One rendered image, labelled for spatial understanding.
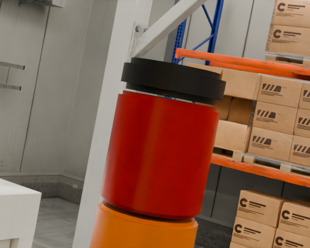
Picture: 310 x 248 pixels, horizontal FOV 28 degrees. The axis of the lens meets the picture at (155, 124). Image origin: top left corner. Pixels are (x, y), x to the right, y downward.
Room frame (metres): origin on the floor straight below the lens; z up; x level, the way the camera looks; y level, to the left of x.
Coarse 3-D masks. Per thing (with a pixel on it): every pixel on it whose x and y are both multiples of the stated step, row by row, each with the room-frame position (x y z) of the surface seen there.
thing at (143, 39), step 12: (180, 0) 2.73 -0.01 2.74; (192, 0) 2.70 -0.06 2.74; (204, 0) 2.71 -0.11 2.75; (168, 12) 2.76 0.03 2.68; (180, 12) 2.72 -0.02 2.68; (192, 12) 2.75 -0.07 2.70; (156, 24) 2.79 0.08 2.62; (168, 24) 2.75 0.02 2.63; (132, 36) 2.83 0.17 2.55; (144, 36) 2.82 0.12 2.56; (156, 36) 2.78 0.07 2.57; (132, 48) 2.83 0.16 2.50; (144, 48) 2.82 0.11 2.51
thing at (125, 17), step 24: (120, 0) 2.88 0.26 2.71; (144, 0) 2.86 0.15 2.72; (120, 24) 2.86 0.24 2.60; (144, 24) 2.89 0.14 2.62; (120, 48) 2.85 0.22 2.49; (120, 72) 2.83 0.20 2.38; (96, 120) 2.88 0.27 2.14; (96, 144) 2.87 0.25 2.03; (96, 168) 2.85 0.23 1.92; (96, 192) 2.84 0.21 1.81
